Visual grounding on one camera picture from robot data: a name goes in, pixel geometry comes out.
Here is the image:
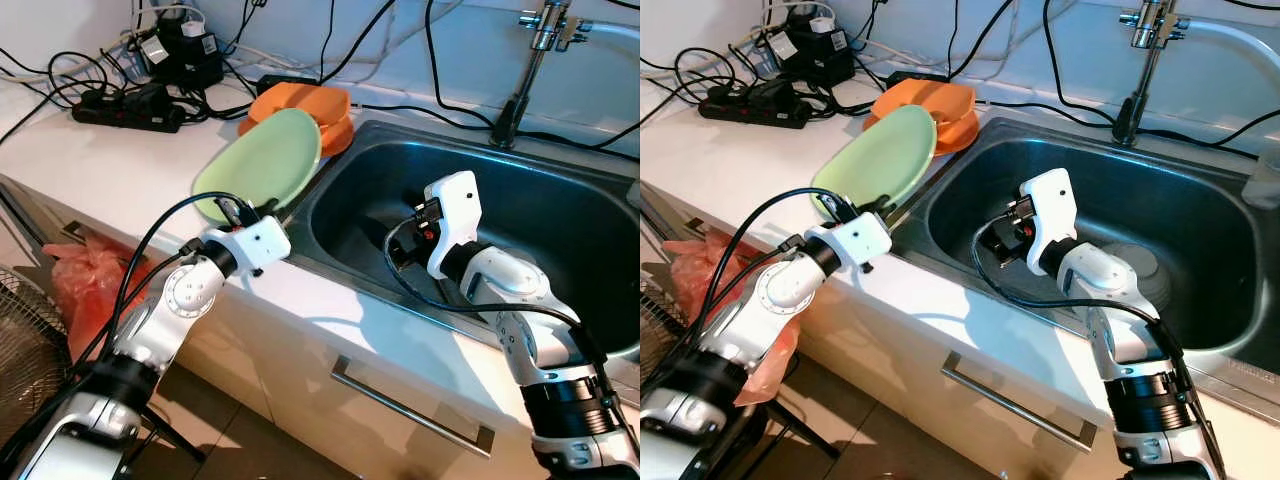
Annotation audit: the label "red plastic bag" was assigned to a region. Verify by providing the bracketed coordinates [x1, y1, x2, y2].
[45, 238, 151, 361]
[665, 235, 801, 406]

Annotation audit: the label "black stand legs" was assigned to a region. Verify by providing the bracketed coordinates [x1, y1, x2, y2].
[700, 400, 831, 480]
[140, 405, 209, 466]

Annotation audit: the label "black power cable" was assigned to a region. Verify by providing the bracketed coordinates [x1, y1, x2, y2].
[980, 98, 1116, 129]
[355, 100, 496, 131]
[1041, 0, 1119, 126]
[1140, 108, 1280, 151]
[515, 118, 641, 151]
[423, 0, 504, 129]

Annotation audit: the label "black power adapter white label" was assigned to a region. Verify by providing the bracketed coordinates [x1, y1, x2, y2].
[135, 10, 226, 91]
[765, 8, 856, 89]

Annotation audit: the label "orange plate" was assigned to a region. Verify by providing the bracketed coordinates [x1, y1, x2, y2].
[862, 110, 981, 156]
[238, 115, 356, 158]

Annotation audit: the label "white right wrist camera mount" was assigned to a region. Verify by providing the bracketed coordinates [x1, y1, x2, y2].
[422, 170, 483, 281]
[1018, 167, 1079, 276]

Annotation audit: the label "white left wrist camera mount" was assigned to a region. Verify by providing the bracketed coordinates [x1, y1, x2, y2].
[205, 215, 293, 276]
[805, 212, 893, 273]

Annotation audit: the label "clear drinking glass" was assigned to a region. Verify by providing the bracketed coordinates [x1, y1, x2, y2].
[1240, 150, 1280, 211]

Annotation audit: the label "wide white drawer front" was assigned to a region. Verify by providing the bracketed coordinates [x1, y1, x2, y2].
[295, 290, 641, 480]
[895, 290, 1280, 480]

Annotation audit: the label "black power strip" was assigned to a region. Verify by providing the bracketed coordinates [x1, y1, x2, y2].
[72, 85, 186, 133]
[698, 85, 813, 129]

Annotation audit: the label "orange bowl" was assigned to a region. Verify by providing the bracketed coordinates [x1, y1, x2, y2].
[872, 78, 979, 126]
[248, 82, 353, 131]

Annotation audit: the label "long metal drawer handle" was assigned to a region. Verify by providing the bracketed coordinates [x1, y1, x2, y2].
[940, 350, 1098, 453]
[330, 355, 496, 459]

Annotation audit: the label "white faucet hose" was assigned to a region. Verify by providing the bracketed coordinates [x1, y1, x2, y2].
[1185, 18, 1280, 81]
[580, 20, 641, 46]

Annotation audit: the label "metal faucet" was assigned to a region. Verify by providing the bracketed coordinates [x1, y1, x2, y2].
[1112, 0, 1196, 149]
[490, 0, 591, 149]

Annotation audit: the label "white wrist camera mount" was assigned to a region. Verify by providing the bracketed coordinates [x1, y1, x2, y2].
[422, 170, 483, 281]
[1018, 167, 1079, 276]
[805, 212, 893, 273]
[205, 215, 293, 276]

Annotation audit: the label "black wire fan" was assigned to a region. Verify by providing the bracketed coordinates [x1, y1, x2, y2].
[0, 265, 76, 441]

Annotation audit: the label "light green plate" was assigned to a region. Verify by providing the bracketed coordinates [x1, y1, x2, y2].
[810, 103, 939, 223]
[190, 107, 323, 226]

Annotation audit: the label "stainless steel sink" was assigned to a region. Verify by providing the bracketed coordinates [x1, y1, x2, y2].
[285, 120, 641, 366]
[890, 118, 1280, 401]

